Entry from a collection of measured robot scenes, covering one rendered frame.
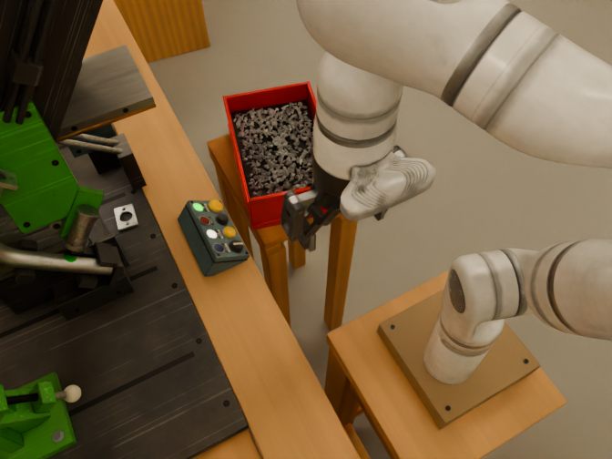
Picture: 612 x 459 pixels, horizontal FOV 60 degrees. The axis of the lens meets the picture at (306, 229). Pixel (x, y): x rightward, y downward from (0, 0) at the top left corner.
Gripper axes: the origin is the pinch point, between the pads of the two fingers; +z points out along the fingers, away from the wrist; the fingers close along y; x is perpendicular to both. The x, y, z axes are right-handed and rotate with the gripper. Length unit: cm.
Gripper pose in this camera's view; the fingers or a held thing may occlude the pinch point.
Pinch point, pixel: (342, 227)
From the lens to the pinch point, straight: 62.7
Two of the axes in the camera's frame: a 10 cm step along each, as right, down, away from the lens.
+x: 4.6, 7.6, -4.6
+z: 0.0, 5.2, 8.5
